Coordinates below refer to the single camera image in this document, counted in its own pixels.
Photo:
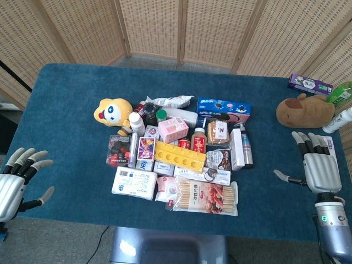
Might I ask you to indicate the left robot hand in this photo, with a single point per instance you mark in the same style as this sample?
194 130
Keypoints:
11 189

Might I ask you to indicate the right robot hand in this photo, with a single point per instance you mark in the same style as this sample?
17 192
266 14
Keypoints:
321 170

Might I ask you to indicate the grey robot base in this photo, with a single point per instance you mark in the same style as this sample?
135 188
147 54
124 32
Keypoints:
167 246

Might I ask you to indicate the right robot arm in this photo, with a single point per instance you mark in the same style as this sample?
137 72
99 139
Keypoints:
332 222

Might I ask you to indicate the yellow monkey plush toy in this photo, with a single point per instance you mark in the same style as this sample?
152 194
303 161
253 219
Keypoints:
113 112

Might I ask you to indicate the white blue flat box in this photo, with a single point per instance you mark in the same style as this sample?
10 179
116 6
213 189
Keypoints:
331 145

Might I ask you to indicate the white bottle with label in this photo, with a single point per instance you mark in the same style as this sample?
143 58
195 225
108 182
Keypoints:
337 121

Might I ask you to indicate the brown capybara plush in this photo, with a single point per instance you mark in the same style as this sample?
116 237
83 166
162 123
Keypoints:
305 111

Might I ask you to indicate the green plastic bottle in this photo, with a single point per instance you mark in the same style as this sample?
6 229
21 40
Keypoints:
341 94

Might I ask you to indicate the blue table cloth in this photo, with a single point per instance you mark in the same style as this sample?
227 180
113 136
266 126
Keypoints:
68 137

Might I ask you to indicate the grey spray can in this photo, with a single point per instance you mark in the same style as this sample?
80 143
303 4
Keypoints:
246 145

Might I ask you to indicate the purple toothpaste box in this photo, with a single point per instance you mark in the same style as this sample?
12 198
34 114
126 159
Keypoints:
310 84

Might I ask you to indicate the white tall box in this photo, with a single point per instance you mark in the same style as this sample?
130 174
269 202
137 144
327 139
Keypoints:
236 148

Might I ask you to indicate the chocolate snack packet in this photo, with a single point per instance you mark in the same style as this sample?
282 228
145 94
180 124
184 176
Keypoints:
218 159

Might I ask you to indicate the packaged bread snack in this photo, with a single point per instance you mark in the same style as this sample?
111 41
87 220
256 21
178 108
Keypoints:
217 133

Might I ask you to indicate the red black toy package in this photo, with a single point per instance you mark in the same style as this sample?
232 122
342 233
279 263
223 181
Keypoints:
118 150

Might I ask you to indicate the blue oreo cookie box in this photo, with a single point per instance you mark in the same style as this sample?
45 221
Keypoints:
223 107

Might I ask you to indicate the white long box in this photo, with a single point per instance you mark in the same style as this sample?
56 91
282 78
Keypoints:
203 176

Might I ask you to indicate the disposable chopsticks pack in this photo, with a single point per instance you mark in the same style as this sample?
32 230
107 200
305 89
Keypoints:
203 196

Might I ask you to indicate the white tissue pack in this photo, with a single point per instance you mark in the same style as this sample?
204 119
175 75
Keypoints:
134 182

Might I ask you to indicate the brown milk tea bottle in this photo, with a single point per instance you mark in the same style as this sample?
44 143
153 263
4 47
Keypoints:
199 140

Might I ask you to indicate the white purple tube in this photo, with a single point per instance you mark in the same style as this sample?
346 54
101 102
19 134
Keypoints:
133 150

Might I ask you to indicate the blue white small box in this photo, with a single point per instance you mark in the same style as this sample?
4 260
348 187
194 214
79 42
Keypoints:
144 165

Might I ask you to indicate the red small can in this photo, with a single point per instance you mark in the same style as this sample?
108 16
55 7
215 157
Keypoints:
184 143

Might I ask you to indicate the purple playing card box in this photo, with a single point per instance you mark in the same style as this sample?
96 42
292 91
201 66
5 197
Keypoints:
146 148

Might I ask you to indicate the yellow egg tray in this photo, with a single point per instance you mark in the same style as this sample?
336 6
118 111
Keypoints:
180 158

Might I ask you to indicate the white pill bottle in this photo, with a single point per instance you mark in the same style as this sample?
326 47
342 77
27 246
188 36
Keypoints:
137 123

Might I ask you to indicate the white plastic wrapped roll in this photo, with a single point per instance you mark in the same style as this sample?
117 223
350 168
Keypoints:
181 114

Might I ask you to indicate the pink carton box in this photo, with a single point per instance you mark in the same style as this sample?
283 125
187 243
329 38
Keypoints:
173 129

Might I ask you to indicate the pink white pouch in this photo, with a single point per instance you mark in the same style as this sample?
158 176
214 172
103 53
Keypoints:
166 189

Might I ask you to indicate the dark glass jar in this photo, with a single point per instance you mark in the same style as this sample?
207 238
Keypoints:
150 112

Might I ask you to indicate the white snack bag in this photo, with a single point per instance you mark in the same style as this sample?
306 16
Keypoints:
170 101

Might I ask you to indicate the green cap bottle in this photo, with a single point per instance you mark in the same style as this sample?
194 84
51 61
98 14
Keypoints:
161 115

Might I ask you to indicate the woven folding screen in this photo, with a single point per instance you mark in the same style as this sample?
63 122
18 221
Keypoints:
176 30

